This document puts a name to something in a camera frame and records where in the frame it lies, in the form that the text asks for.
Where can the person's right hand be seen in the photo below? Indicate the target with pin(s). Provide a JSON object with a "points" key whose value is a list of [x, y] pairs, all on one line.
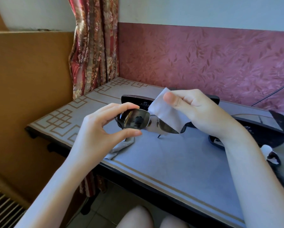
{"points": [[208, 118]]}

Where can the person's left hand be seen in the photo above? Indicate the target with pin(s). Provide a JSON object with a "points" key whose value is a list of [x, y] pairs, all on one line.
{"points": [[92, 132]]}

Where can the person's left thumb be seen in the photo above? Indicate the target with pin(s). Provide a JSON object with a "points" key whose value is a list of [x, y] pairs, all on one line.
{"points": [[126, 134]]}

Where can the person's right thumb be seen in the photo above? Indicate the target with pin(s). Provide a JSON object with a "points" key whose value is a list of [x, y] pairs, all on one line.
{"points": [[174, 100]]}

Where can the grey lens cleaning cloth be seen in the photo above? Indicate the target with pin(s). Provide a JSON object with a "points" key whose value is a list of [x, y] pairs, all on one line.
{"points": [[163, 111]]}

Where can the dark lens metal sunglasses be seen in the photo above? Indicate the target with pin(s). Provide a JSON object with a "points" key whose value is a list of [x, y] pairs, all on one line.
{"points": [[134, 119]]}

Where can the person's left forearm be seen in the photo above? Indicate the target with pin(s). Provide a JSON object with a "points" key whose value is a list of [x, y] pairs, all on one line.
{"points": [[51, 189]]}

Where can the person's right forearm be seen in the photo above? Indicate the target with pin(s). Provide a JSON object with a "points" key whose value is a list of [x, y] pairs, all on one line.
{"points": [[253, 178]]}

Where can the grey soft glasses pouch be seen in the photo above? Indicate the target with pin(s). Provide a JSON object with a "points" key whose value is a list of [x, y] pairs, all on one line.
{"points": [[119, 149]]}

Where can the black glasses case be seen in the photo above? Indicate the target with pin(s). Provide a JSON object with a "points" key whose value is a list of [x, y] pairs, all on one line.
{"points": [[134, 100]]}

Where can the grey patterned table cover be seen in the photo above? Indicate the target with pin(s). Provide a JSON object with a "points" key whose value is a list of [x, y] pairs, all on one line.
{"points": [[170, 161]]}

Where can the person's left knee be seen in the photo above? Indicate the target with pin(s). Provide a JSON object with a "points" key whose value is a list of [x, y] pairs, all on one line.
{"points": [[134, 218]]}

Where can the person's knee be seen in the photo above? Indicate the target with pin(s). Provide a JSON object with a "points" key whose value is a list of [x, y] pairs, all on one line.
{"points": [[134, 218], [174, 222]]}

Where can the red floral curtain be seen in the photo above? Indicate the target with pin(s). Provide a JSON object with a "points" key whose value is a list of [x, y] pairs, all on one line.
{"points": [[94, 45]]}

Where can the thin black rod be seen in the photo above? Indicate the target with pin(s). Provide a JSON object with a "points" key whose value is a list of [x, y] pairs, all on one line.
{"points": [[272, 93]]}

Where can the person's right knee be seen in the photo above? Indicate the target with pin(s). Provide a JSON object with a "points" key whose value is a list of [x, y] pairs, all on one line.
{"points": [[174, 222]]}

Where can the brown wooden cabinet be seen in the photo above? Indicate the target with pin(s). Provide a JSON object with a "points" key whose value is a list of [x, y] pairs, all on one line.
{"points": [[28, 104]]}

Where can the black white plush toy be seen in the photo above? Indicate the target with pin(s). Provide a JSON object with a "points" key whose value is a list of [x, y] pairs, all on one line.
{"points": [[271, 156]]}

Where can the ribbed radiator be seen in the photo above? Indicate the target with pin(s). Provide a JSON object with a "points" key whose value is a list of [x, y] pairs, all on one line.
{"points": [[3, 208]]}

